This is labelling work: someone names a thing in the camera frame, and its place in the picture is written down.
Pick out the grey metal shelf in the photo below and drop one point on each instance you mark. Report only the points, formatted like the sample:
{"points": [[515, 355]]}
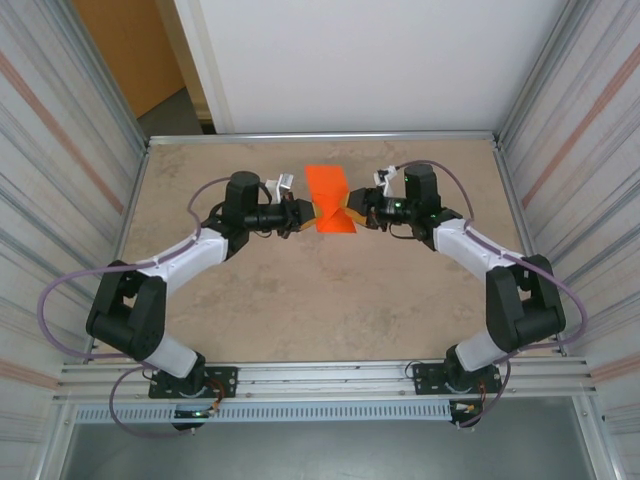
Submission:
{"points": [[325, 450]]}

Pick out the small black controller board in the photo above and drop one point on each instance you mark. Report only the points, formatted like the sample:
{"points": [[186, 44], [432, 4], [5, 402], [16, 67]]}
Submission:
{"points": [[462, 407], [187, 413]]}

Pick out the corrugated translucent side panel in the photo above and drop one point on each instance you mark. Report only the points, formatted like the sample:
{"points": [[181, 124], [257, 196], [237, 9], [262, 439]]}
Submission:
{"points": [[40, 200], [600, 200]]}

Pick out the aluminium table end rail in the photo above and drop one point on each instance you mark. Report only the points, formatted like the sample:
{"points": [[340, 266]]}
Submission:
{"points": [[325, 136]]}

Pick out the aluminium table side rail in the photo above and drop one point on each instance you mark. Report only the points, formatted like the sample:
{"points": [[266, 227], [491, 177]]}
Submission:
{"points": [[528, 250]]}

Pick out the brown wooden door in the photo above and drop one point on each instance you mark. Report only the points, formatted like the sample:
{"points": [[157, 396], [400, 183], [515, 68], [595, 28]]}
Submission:
{"points": [[130, 50]]}

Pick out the white door frame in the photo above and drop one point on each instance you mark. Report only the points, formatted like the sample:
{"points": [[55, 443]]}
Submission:
{"points": [[200, 60]]}

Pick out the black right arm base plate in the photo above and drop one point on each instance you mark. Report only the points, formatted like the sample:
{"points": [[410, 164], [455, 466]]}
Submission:
{"points": [[425, 377]]}

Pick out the orange paper sheet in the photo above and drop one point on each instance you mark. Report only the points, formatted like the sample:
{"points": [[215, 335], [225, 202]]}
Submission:
{"points": [[325, 180]]}

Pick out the wide aluminium mounting rail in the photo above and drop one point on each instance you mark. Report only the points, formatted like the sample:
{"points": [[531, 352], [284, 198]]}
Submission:
{"points": [[325, 372]]}

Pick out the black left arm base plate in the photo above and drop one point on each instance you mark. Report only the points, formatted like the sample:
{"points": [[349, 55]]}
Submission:
{"points": [[225, 382]]}

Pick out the aluminium upright post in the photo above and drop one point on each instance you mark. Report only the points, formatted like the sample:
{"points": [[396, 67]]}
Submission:
{"points": [[532, 75], [111, 85]]}

